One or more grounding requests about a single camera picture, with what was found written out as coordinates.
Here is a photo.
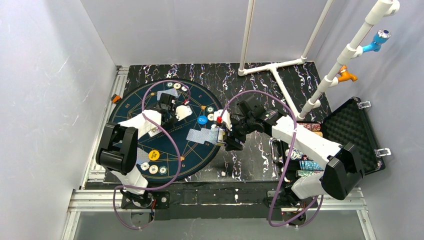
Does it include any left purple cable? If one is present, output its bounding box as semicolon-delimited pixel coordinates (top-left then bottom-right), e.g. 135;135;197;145
112;80;191;231

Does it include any green chip mat bottom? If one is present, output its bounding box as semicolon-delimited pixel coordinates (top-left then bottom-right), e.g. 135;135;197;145
158;166;168;175

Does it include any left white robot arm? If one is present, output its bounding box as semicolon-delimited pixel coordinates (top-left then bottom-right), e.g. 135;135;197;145
95;93;177;196

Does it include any white chip mat bottom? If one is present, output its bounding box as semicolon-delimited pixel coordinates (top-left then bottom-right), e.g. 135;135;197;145
140;162;150;171

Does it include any blue backed card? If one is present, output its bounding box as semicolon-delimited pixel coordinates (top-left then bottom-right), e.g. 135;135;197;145
186;128;208;144

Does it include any blue dealer button disc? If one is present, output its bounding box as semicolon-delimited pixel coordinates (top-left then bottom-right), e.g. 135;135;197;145
197;115;208;125

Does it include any orange clip on rail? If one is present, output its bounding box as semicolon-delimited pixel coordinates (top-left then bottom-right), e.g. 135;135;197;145
110;94;122;104

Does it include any yellow chip stack in case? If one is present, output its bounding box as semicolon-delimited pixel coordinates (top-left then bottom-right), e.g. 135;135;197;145
313;131;323;137

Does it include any white pvc pipe frame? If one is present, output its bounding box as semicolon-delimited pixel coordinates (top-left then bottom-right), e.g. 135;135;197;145
237;0;401;121

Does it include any yellow dealer button disc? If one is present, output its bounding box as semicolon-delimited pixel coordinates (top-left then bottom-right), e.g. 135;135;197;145
148;149;160;161

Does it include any yellow chip mat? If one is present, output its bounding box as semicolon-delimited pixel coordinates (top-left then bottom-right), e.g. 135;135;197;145
207;113;215;121
148;165;159;175
173;82;182;90

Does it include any red chip stack in case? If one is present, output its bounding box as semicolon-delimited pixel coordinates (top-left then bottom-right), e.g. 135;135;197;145
299;122;321;132

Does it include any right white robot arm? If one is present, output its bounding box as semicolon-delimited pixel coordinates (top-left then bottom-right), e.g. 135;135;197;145
213;95;365;201

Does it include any white chip stack in case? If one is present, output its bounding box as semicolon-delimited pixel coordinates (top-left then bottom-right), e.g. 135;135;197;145
290;149;304;161

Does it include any blue backed card mat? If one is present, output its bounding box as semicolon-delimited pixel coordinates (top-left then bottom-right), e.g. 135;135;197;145
136;147;150;165
157;88;180;101

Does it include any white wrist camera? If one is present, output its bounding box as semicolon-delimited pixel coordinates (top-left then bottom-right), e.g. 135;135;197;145
175;105;193;122
213;109;232;131

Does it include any aluminium rail frame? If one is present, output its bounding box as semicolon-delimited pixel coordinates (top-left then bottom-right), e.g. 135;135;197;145
61;65;379;240

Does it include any yellow chip mat bottom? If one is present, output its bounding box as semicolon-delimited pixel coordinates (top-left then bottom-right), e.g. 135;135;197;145
148;165;159;175

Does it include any playing card deck box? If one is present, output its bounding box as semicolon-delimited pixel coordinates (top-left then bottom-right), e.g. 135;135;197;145
216;128;227;146

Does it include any round dark blue poker mat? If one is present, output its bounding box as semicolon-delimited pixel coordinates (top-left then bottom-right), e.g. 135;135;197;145
109;79;222;184

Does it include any yellow chip mat top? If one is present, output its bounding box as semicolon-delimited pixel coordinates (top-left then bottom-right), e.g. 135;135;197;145
173;82;182;90

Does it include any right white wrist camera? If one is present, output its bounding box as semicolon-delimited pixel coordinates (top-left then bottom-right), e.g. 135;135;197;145
213;109;232;131

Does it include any jack of hearts card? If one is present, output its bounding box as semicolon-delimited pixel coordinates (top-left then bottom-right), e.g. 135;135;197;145
148;127;161;137

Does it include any blue chip stack in case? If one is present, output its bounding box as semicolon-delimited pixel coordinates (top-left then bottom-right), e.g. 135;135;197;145
299;160;323;171

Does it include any blue backed card mat top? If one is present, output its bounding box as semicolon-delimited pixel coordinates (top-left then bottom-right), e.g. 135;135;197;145
157;88;180;101

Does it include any black poker chip case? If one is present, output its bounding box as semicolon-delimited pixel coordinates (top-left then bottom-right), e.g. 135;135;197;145
284;97;391;183

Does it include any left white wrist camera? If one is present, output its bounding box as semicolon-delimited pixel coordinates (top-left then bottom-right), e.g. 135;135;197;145
175;105;193;122

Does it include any blue backed card mat bottom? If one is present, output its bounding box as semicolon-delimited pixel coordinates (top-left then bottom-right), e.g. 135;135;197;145
136;147;150;165

